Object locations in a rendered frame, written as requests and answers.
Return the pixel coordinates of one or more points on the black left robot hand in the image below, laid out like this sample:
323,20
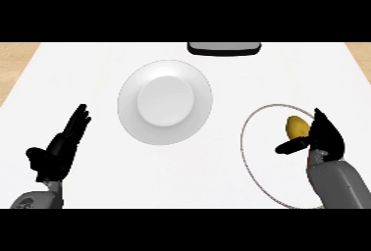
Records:
57,153

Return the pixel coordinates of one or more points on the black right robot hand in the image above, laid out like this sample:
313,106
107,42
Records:
324,137

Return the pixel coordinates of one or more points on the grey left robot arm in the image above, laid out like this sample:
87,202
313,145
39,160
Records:
39,197

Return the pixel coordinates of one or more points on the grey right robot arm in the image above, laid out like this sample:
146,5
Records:
336,183

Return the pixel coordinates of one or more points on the yellow lemon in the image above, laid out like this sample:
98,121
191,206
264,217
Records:
296,127

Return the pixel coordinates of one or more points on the white oval plate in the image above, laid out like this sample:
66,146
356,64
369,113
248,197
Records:
165,102

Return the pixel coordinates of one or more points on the grey and black appliance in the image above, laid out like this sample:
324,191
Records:
224,48

